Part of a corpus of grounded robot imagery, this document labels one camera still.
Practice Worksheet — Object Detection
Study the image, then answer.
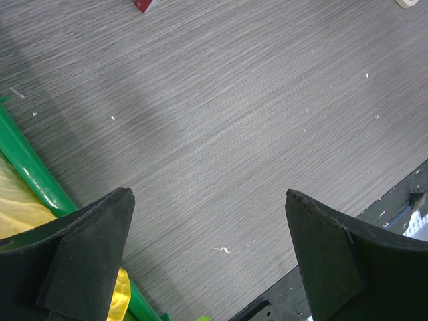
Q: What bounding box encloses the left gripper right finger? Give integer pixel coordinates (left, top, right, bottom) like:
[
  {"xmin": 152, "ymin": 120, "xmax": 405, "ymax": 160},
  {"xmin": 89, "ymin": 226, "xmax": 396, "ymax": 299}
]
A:
[{"xmin": 285, "ymin": 189, "xmax": 427, "ymax": 320}]

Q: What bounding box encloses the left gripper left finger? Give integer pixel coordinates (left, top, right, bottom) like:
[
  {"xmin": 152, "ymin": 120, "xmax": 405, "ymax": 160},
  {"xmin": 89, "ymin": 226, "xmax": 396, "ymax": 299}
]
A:
[{"xmin": 1, "ymin": 187, "xmax": 135, "ymax": 320}]

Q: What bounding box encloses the red white staple box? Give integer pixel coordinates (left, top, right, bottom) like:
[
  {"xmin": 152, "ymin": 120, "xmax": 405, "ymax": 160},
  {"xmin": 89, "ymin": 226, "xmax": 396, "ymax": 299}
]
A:
[{"xmin": 134, "ymin": 0, "xmax": 158, "ymax": 14}]

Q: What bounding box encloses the yellow white toy cabbage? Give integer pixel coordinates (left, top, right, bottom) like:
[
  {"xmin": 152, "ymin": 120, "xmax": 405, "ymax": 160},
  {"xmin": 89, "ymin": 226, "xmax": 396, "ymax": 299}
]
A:
[{"xmin": 1, "ymin": 155, "xmax": 131, "ymax": 320}]

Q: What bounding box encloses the green plastic tray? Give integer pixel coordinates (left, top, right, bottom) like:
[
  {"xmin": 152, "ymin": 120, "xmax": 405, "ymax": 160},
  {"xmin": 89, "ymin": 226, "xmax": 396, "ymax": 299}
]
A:
[{"xmin": 1, "ymin": 96, "xmax": 170, "ymax": 320}]

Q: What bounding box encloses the green toy leaf sprig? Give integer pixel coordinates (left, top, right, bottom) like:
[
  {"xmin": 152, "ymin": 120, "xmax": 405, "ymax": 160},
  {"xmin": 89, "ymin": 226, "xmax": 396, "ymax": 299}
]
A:
[{"xmin": 196, "ymin": 316, "xmax": 211, "ymax": 321}]

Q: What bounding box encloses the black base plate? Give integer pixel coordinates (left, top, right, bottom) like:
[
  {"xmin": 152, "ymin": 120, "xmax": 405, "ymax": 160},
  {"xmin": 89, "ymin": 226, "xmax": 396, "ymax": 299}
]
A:
[{"xmin": 235, "ymin": 163, "xmax": 427, "ymax": 320}]

